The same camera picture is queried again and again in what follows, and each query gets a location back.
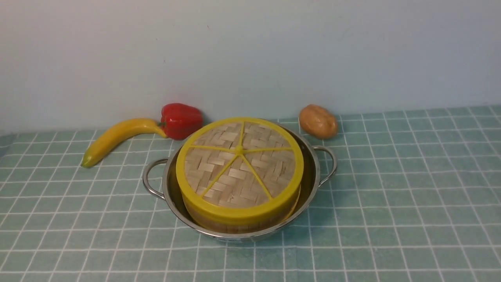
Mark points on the yellow rimmed bamboo steamer basket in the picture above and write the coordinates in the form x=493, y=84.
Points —
x=240, y=215

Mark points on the green checkered tablecloth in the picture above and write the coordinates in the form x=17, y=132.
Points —
x=416, y=198

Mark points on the brown potato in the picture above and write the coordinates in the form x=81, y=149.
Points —
x=318, y=122

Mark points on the woven bamboo steamer lid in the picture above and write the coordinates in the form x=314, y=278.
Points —
x=239, y=172

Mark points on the yellow banana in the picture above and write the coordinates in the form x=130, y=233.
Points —
x=117, y=134

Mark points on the red bell pepper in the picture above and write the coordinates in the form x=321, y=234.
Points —
x=180, y=120

